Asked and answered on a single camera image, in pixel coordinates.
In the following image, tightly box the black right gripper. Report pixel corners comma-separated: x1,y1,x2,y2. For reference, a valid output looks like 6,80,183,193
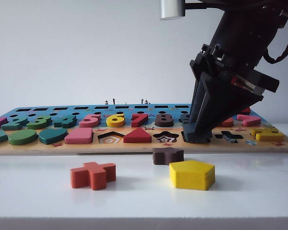
189,42,279,142

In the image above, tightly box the dark blue square block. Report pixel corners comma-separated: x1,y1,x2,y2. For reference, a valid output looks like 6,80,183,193
181,122,213,144

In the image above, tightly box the orange number ten block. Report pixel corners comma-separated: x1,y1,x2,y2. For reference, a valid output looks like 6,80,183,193
217,115,235,128

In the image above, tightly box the pink greater-than sign block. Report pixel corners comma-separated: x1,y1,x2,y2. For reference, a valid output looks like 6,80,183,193
237,114,263,127

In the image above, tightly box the brown number eight block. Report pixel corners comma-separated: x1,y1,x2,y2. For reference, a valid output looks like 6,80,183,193
154,113,176,128

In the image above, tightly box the grey remote controller with toggles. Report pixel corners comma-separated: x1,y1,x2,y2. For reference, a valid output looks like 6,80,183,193
103,97,151,105

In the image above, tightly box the brown star block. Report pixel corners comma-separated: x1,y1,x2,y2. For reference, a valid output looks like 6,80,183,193
152,147,185,166

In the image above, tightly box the yellow math sign block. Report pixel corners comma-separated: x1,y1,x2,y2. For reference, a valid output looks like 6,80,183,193
251,127,285,142

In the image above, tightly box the red number seven block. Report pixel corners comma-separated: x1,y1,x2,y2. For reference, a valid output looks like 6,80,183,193
130,113,150,128

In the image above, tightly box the yellow pentagon block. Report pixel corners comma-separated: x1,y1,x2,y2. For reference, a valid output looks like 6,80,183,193
168,160,216,191

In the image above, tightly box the red triangle block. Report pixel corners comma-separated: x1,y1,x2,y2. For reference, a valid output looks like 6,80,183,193
122,126,152,144

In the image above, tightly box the yellow number six block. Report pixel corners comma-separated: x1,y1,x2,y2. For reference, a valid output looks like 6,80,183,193
105,113,126,128

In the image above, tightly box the pink number five block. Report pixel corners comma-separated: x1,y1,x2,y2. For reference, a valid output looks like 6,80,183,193
79,113,102,128

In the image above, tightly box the pink trapezoid block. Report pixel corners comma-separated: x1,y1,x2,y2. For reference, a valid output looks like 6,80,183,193
64,127,94,145

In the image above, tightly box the orange cross block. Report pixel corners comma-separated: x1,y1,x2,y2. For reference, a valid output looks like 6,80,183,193
70,161,117,191

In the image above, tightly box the teal number four block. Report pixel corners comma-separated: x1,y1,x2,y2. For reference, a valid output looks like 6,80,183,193
53,115,78,129

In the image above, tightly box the colourful wooden puzzle board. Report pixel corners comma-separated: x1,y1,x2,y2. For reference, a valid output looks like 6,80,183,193
0,103,288,157

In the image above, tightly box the teal heart block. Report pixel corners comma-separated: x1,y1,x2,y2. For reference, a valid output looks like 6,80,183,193
38,128,69,146

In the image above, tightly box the green number three block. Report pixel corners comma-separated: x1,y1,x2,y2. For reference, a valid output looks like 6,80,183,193
26,115,52,130

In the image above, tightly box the green circle block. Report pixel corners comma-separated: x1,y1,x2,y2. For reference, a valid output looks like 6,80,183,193
7,129,38,146

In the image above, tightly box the teal number two block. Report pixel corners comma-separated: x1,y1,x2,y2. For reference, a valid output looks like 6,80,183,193
0,115,30,131

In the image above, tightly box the black cable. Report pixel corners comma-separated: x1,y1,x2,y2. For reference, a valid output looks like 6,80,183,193
264,0,288,65

